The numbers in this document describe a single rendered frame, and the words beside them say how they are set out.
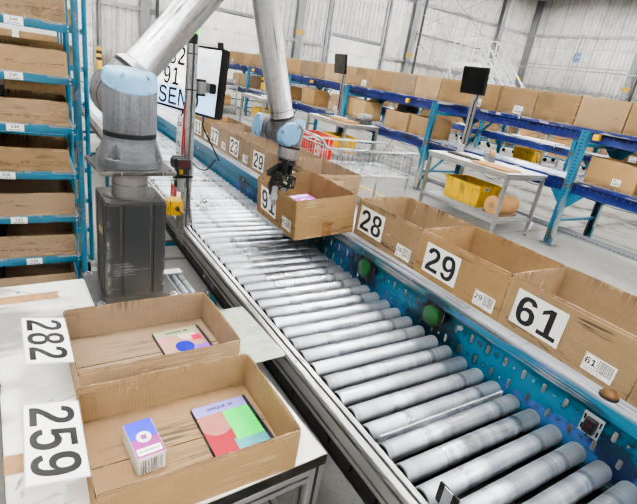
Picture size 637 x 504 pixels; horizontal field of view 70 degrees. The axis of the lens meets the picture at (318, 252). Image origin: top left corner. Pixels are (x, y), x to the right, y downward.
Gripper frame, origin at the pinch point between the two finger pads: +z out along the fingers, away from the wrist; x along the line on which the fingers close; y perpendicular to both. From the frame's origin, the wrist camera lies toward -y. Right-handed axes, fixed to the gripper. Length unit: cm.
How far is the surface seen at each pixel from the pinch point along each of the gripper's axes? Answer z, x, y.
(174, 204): 14.3, -32.2, -33.5
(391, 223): -8, 29, 43
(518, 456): 22, 7, 129
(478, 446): 23, 0, 123
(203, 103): -32, -23, -44
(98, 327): 27, -74, 50
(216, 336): 25, -45, 62
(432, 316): 13, 24, 80
